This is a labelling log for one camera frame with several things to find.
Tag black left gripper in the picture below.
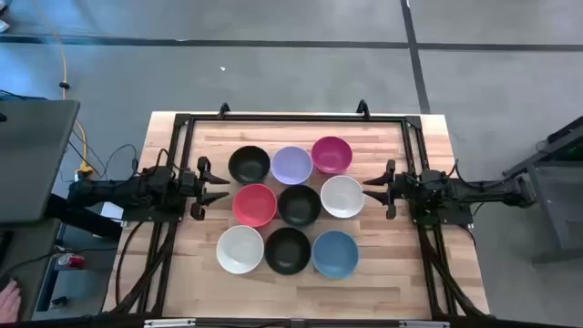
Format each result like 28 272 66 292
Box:
179 156 231 222

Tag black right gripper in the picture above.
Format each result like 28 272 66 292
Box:
363 159 411 220

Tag white plastic bowl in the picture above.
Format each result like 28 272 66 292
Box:
215 224 266 275
320 174 366 220

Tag black plastic bowl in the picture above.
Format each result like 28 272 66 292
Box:
277 184 322 228
227 145 272 186
263 226 312 276

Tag red plastic bowl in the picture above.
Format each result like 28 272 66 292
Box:
231 183 279 229

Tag magenta plastic bowl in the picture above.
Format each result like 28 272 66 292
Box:
311 135 354 176

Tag blue plastic bowl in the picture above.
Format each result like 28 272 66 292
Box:
311 230 360 281

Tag lavender plastic bowl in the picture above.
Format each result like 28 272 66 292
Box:
270 145 314 186

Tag small white box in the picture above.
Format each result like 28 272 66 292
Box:
99 202 126 224

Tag black beam with silver brackets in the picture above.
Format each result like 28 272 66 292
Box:
0 313 583 328

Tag red drink can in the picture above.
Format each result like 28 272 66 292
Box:
56 253 87 271

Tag grey side desk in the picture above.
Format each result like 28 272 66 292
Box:
502 116 583 265

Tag dark grey flat panel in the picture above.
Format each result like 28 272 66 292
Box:
0 98 81 224

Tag person's hand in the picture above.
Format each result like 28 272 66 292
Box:
0 280 23 324

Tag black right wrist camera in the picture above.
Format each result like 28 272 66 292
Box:
421 169 450 190

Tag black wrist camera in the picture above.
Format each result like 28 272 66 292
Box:
421 169 450 190
148 164 177 188

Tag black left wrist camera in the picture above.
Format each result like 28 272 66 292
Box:
148 164 177 188

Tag thin black cable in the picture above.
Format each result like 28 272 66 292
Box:
67 136 140 181

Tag black aluminium table frame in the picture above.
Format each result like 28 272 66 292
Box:
107 111 491 320

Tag yellow floor cable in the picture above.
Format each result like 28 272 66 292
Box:
30 0 96 178

